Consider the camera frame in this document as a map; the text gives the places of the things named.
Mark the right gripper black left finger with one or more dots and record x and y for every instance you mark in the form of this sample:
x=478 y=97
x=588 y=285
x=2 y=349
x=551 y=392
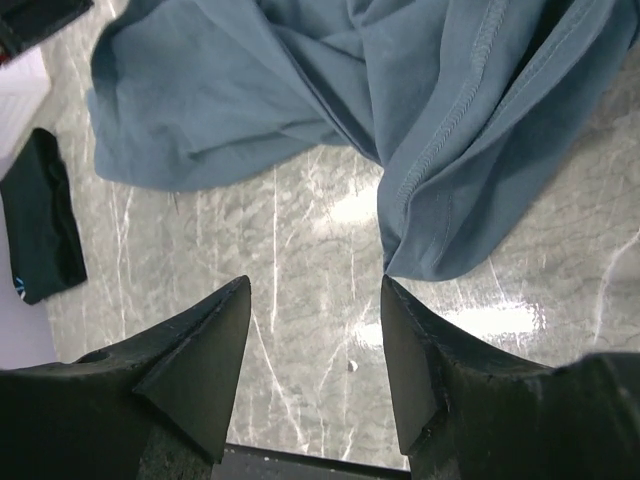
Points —
x=154 y=406

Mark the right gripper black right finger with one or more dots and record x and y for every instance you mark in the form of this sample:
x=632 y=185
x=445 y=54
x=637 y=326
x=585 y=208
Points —
x=465 y=409

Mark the blue-grey t-shirt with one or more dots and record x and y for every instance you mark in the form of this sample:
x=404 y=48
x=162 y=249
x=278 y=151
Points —
x=468 y=106

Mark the folded black t-shirt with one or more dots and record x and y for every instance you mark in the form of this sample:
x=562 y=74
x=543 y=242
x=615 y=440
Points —
x=46 y=255

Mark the white plastic basket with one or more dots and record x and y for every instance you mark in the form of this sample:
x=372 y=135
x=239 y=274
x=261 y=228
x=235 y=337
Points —
x=25 y=84

